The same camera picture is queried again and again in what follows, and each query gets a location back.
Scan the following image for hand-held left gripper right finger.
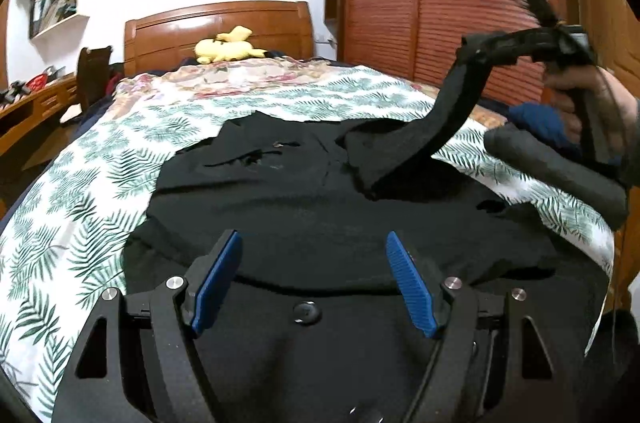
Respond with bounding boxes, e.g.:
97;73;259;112
385;230;588;423

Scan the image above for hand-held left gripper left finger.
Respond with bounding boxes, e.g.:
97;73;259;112
52;229;244;423

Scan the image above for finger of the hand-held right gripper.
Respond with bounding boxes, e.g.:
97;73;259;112
459;30;531;66

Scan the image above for black button coat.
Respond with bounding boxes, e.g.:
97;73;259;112
120;32;618;423

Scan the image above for person's right hand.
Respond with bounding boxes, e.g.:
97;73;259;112
542;65;633;164

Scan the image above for brown bed mat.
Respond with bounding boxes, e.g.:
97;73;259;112
470;105;512;130

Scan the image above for navy folded cloth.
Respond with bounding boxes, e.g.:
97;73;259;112
510;103;583;150

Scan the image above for grey folded cloth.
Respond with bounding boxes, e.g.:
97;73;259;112
485;125;631;230

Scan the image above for leaf print bed sheet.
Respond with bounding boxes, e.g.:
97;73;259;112
0;65;616;421

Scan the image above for floral blanket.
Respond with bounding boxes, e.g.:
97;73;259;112
114;55;361;104

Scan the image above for yellow plush toy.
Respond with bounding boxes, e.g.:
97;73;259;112
194;25;268;64

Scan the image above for wooden chair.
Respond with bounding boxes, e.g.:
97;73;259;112
60;46;119;124

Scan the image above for wooden desk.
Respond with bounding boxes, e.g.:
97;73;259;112
0;70;81;164

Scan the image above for wooden bed headboard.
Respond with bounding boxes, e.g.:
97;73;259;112
123;1;315;76

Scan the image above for black tripod device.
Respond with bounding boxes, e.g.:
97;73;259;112
0;80;32;107

